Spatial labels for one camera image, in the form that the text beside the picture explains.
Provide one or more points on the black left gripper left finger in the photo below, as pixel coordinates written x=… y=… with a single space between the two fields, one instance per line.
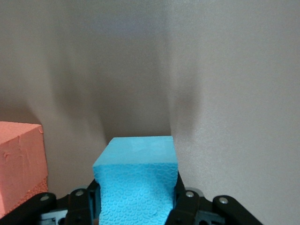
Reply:
x=77 y=206

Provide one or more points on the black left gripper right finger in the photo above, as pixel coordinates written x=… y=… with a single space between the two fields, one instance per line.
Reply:
x=189 y=206

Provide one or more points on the blue foam cube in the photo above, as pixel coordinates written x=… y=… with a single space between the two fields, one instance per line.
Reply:
x=136 y=164

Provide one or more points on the orange foam cube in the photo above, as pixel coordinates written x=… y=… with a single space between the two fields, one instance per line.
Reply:
x=21 y=159

